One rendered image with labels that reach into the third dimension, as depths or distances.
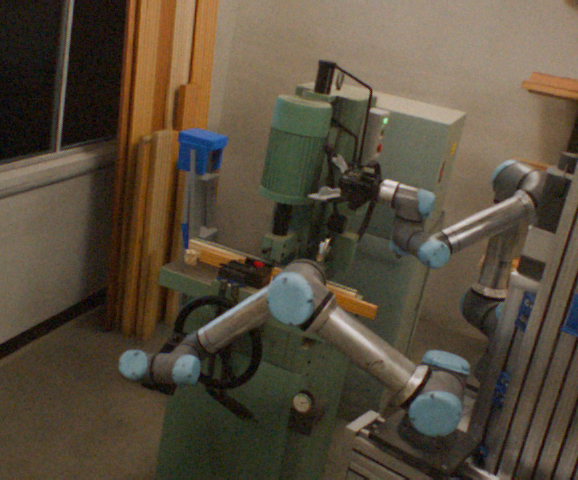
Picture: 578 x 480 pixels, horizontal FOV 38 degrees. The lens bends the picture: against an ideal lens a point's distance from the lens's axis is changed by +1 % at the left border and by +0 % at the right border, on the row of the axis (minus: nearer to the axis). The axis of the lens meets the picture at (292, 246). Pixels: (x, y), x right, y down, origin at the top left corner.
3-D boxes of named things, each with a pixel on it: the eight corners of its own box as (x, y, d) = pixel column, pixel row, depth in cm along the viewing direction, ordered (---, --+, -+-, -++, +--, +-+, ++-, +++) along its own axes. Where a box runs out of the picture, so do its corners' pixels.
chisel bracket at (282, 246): (258, 259, 263) (262, 235, 260) (275, 249, 275) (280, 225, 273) (278, 266, 261) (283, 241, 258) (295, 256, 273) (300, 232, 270)
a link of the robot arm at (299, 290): (475, 389, 199) (297, 250, 201) (472, 418, 185) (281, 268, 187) (444, 422, 203) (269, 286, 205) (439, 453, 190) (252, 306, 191)
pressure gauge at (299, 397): (289, 413, 250) (294, 390, 248) (293, 408, 254) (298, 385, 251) (307, 421, 249) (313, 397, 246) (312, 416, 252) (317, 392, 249)
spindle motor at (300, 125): (249, 195, 254) (267, 95, 244) (272, 185, 270) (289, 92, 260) (301, 210, 249) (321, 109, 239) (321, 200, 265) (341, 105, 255)
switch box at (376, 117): (354, 157, 276) (364, 110, 271) (363, 153, 285) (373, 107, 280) (371, 161, 274) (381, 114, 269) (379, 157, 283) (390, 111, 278)
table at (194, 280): (140, 292, 258) (143, 274, 256) (189, 267, 285) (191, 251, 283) (317, 356, 239) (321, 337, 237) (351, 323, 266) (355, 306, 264)
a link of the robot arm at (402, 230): (401, 261, 229) (410, 224, 226) (382, 246, 239) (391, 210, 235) (425, 262, 233) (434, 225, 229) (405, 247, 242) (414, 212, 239)
